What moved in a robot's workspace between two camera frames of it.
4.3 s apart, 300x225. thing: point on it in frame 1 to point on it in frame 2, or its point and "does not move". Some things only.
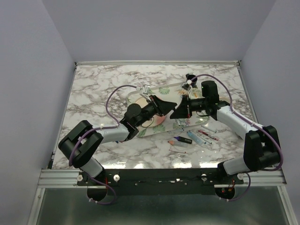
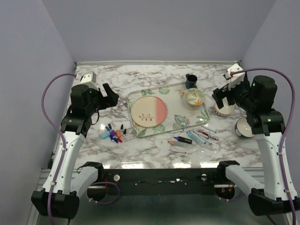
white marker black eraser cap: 206,140 does not move
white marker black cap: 177,121 to 203,135
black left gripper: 161,107 to 109,101
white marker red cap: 174,151 does not move
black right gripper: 182,111 to 222,92
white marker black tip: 213,131 does not move
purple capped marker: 182,139 does not move
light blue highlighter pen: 195,138 does not move
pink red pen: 208,135 does not move
